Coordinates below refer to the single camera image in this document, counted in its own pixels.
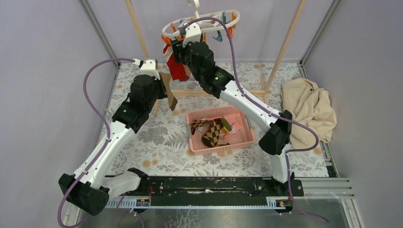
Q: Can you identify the white round clip hanger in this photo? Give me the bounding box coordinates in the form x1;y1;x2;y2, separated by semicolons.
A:
162;0;240;38

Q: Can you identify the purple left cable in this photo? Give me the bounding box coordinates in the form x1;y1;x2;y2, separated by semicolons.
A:
57;57;141;228

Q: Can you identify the pink basket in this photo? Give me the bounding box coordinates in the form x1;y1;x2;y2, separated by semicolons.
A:
186;106;255;155

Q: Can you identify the red sock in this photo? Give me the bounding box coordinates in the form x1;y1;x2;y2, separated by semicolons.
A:
163;44;191;82

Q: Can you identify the tan ribbed sock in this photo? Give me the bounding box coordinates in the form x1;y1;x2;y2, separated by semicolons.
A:
159;72;178;111

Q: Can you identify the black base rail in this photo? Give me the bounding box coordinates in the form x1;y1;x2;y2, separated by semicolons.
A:
127;176;304;208

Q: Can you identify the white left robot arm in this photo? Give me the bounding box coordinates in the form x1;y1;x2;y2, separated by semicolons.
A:
58;75;169;216

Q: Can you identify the beige striped maroon sock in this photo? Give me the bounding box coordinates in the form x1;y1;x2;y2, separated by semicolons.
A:
219;117;232;136

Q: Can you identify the beige cloth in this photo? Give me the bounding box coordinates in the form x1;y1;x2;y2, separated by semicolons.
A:
281;78;337;143

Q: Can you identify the wooden rack frame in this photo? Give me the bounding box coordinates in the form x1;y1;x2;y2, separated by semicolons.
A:
125;0;307;104

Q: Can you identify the pink patterned sock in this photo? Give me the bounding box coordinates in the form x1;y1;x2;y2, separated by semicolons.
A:
197;118;241;139

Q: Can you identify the brown yellow argyle sock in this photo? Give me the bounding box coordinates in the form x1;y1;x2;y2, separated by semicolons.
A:
190;120;230;148

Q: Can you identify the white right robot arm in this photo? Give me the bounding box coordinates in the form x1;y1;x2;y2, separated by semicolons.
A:
171;40;292;196

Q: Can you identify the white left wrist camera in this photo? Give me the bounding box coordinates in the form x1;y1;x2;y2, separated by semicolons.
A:
133;58;160;80

